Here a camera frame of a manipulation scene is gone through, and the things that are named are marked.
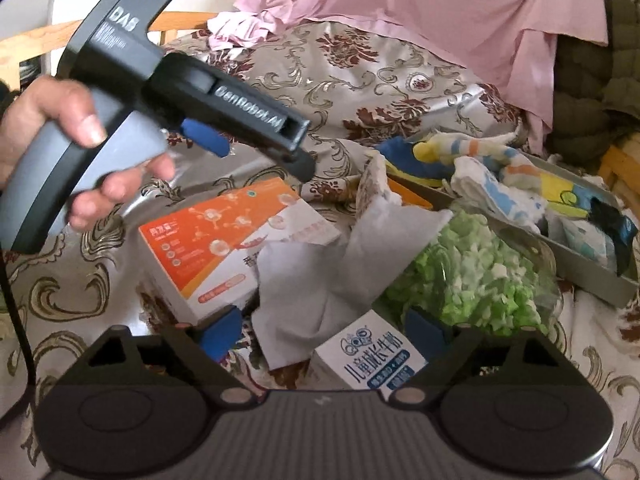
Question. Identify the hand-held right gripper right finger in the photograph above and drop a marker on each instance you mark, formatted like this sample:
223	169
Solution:
425	335

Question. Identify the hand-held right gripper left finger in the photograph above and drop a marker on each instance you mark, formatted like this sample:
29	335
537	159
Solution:
222	335

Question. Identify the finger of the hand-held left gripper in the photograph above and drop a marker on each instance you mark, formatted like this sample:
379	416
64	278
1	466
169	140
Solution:
205	137
302	165

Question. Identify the white printed muslin cloth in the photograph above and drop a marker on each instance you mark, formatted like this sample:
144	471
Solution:
500	195

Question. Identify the grey storage tray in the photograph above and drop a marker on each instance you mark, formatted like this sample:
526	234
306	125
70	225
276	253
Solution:
585	270

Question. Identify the striped pastel socks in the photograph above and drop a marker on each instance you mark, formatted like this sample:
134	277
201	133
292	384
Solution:
475	152

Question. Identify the black and blue cloth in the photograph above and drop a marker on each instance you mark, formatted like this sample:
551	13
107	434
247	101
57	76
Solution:
612	230

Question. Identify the person's left hand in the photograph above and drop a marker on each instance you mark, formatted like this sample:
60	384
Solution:
55	97

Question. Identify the white and blue milk carton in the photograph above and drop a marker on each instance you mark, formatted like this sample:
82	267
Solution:
370	360

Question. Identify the red patterned white packet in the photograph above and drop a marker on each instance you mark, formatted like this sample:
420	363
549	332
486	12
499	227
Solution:
375	182

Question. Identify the green chenille cloth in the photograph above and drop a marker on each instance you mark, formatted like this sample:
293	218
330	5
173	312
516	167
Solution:
465	270

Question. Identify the floral satin bedspread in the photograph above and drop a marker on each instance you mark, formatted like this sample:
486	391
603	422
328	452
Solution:
350	85

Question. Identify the orange and white box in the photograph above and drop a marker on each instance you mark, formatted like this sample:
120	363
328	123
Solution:
215	240

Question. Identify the blue plush cloth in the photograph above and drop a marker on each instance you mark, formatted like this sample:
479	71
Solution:
400	157

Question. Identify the orange cloth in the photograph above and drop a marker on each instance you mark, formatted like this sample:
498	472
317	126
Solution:
410	192

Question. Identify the grey cloth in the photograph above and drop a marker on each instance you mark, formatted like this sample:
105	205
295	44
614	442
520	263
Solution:
320	280

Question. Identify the pale blue white packet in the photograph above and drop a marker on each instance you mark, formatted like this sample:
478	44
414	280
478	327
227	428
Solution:
575	237

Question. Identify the pink bed sheet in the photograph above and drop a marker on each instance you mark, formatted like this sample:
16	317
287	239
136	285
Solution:
425	20

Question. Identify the yellow cartoon towel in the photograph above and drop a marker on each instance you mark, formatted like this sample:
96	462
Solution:
570	192

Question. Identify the olive quilted down jacket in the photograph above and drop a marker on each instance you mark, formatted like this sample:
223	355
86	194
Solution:
595	75

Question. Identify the wooden bunk bed frame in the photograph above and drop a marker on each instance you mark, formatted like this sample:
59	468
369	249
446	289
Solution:
620	162

